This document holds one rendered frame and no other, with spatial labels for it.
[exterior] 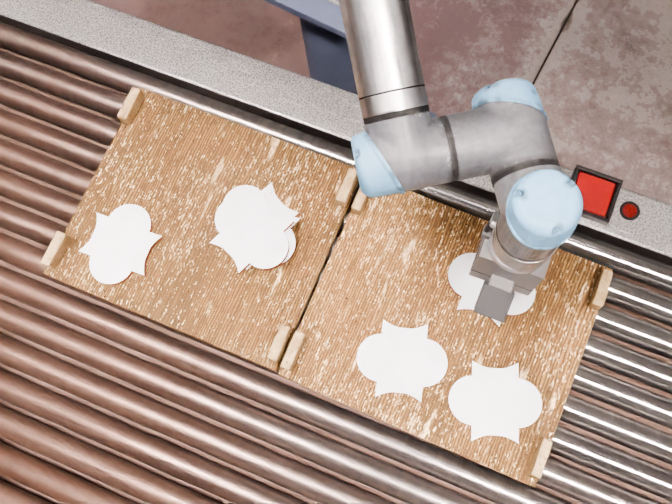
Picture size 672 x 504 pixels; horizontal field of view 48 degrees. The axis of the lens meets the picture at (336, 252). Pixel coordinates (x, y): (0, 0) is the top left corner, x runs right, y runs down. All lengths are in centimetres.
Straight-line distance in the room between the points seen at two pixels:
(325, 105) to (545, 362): 55
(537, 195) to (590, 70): 166
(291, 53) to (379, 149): 160
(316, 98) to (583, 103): 124
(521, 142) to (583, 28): 168
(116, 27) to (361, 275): 63
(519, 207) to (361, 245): 44
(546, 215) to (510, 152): 9
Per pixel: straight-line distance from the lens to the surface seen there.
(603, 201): 126
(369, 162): 82
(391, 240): 118
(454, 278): 116
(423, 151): 82
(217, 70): 134
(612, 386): 121
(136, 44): 141
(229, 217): 118
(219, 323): 118
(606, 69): 245
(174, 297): 120
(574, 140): 233
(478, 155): 83
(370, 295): 116
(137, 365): 122
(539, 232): 79
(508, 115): 84
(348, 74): 171
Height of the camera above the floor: 207
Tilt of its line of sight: 75 degrees down
